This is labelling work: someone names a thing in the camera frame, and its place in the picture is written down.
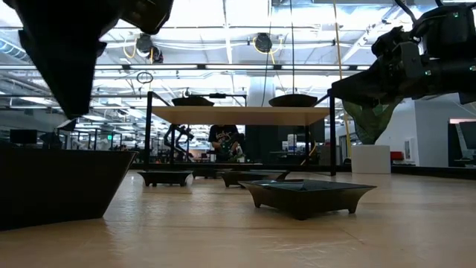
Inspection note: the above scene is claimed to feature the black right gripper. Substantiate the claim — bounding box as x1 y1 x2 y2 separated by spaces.
330 25 428 109

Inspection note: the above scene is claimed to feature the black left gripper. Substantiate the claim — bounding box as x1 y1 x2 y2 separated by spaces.
3 0 174 120

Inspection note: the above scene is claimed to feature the black deep square mini plate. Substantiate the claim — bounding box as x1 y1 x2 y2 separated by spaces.
171 96 216 108
0 148 139 232

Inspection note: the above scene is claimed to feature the black leaf-shaped mini plate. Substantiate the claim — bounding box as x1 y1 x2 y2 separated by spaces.
268 93 319 109

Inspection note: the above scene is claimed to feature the black footed flared mini plate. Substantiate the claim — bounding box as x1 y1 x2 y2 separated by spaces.
237 179 377 221
222 169 292 188

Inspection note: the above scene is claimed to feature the green snake plant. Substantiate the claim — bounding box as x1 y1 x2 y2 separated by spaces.
341 97 405 146

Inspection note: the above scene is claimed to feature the white plant pot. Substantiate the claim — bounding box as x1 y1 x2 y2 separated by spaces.
351 144 392 175

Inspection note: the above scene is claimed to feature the small black monitor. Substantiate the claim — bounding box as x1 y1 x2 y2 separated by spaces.
9 129 38 145

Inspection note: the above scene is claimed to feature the person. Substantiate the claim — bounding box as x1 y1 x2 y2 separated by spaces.
207 124 246 164

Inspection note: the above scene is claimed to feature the yellow hanging cable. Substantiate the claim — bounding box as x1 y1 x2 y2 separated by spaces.
332 0 353 159

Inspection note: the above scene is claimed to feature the black ceiling cable reel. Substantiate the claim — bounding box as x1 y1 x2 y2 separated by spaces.
135 32 164 64
254 32 273 54

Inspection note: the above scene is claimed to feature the thin black hanging cable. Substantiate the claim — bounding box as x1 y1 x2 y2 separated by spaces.
260 0 271 108

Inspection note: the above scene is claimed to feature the wooden shelf with black frame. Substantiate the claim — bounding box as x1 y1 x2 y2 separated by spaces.
144 91 338 177

